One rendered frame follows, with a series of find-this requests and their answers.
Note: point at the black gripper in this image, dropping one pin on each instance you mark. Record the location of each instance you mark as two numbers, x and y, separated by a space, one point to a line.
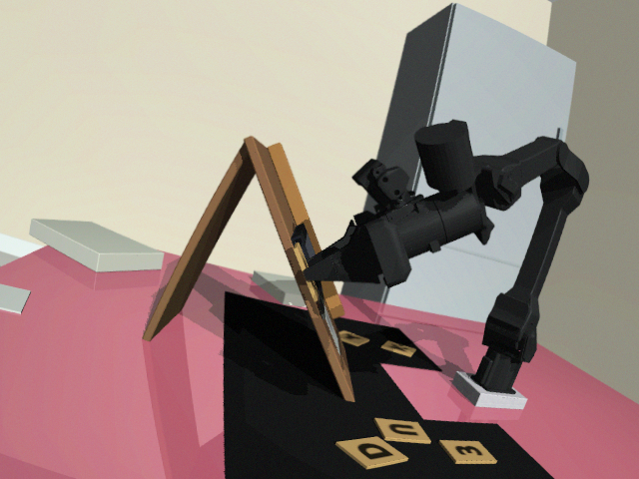
374 246

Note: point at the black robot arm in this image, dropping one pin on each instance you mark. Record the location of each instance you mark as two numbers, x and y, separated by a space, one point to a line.
467 184

